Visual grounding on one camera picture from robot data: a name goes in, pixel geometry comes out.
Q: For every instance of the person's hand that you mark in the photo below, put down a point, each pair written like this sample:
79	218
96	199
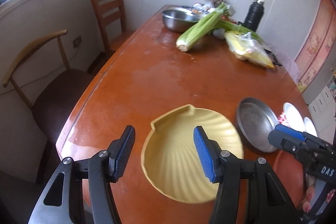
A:
313	192

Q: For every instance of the small steel bowl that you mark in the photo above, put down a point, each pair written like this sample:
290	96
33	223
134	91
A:
178	19

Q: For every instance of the yellow shell-shaped plate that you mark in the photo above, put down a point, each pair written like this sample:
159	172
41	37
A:
169	158

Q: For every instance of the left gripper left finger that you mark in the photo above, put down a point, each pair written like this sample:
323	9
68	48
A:
105	168

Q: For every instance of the pink clothes on chair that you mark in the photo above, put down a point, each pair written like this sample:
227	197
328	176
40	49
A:
288	63

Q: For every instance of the black thermos flask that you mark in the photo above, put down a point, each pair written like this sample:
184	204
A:
254	16

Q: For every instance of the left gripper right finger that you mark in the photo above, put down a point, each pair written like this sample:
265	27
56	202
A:
225	169

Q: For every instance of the white shelf cabinet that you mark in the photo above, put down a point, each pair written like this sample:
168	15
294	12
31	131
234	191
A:
322	110

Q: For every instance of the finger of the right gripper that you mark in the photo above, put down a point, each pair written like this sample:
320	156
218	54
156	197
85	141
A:
286	138

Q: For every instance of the yellow noodles plastic bag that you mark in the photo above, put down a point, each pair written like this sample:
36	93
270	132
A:
247	49

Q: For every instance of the red noodle cup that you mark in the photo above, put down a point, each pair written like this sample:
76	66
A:
291	118
309	127

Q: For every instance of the long celery bunch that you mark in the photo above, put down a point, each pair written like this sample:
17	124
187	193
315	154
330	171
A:
190	37

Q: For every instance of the hello kitty door curtain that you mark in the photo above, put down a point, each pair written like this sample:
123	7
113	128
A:
317	46

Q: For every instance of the pink pig-face plate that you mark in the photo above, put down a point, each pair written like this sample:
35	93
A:
290	172

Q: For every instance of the brown slatted wooden chair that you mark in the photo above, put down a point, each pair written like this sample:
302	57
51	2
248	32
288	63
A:
107	12

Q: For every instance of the steel pan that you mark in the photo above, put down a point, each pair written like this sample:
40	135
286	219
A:
254	121

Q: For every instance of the curved-back wooden chair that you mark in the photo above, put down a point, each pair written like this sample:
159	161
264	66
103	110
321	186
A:
22	141

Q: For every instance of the low wall outlet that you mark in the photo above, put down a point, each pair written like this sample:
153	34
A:
77	41

